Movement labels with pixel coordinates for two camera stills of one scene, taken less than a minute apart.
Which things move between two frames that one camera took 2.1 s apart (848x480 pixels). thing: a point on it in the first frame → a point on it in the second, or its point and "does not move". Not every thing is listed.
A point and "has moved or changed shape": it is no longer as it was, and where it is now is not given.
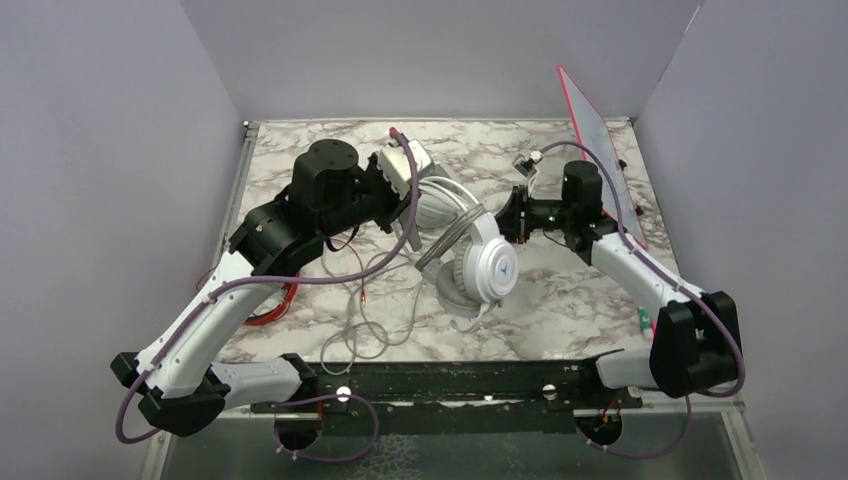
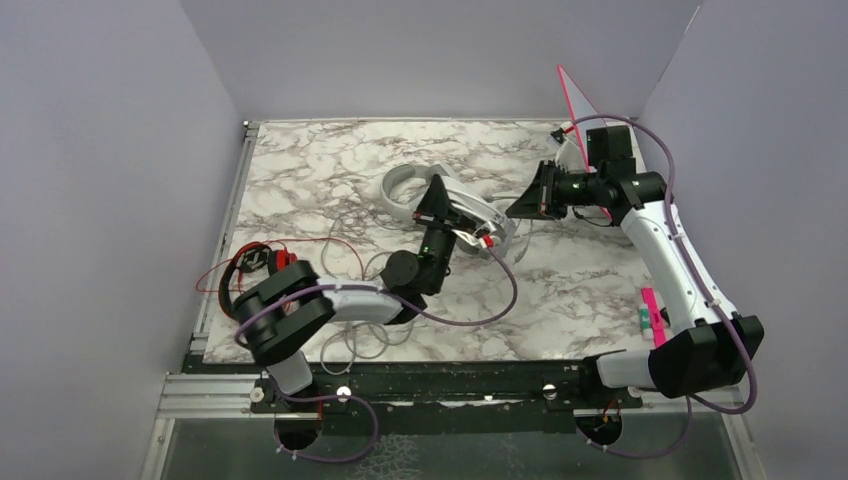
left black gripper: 395,204 → 436,210
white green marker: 646,324 does not move
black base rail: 472,397 does not move
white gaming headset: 480,268 has moved or changed shape
